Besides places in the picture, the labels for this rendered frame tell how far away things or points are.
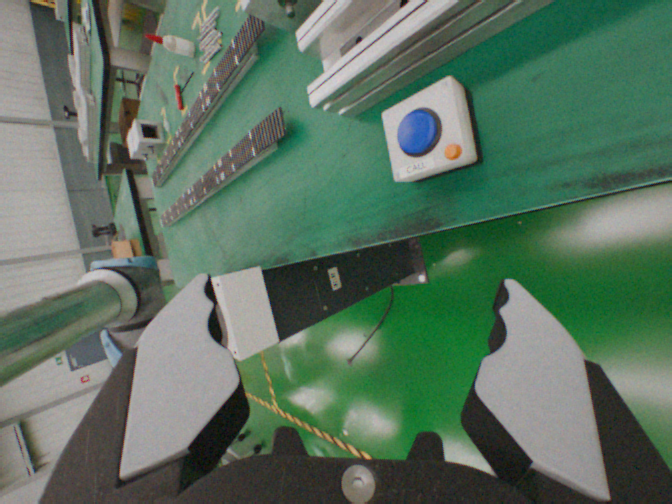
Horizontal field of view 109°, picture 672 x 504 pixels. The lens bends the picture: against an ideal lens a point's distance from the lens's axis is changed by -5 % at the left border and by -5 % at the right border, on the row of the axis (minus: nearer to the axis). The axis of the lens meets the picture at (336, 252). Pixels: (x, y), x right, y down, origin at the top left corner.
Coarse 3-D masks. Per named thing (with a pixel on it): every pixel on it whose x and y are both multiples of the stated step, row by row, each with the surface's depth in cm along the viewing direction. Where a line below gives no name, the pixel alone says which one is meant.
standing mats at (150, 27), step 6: (150, 12) 304; (150, 18) 308; (144, 24) 328; (150, 24) 311; (156, 24) 297; (144, 30) 332; (150, 30) 315; (156, 30) 298; (144, 36) 336; (144, 42) 340; (150, 42) 322; (144, 48) 344; (150, 48) 326
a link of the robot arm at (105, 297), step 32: (96, 288) 43; (128, 288) 47; (160, 288) 57; (0, 320) 29; (32, 320) 31; (64, 320) 35; (96, 320) 41; (128, 320) 49; (0, 352) 27; (32, 352) 30; (0, 384) 27
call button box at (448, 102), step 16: (448, 80) 23; (416, 96) 26; (432, 96) 25; (448, 96) 24; (464, 96) 25; (384, 112) 29; (400, 112) 27; (432, 112) 25; (448, 112) 24; (464, 112) 25; (448, 128) 24; (464, 128) 24; (432, 144) 25; (464, 144) 24; (480, 144) 27; (400, 160) 28; (416, 160) 27; (432, 160) 26; (448, 160) 25; (464, 160) 24; (480, 160) 27; (400, 176) 29; (416, 176) 28; (432, 176) 30
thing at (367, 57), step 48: (336, 0) 27; (384, 0) 27; (432, 0) 21; (480, 0) 20; (528, 0) 21; (336, 48) 33; (384, 48) 24; (432, 48) 25; (336, 96) 31; (384, 96) 33
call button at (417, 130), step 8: (416, 112) 25; (424, 112) 24; (408, 120) 25; (416, 120) 25; (424, 120) 24; (432, 120) 24; (400, 128) 26; (408, 128) 26; (416, 128) 25; (424, 128) 24; (432, 128) 24; (400, 136) 26; (408, 136) 26; (416, 136) 25; (424, 136) 25; (432, 136) 24; (400, 144) 27; (408, 144) 26; (416, 144) 25; (424, 144) 25; (416, 152) 26
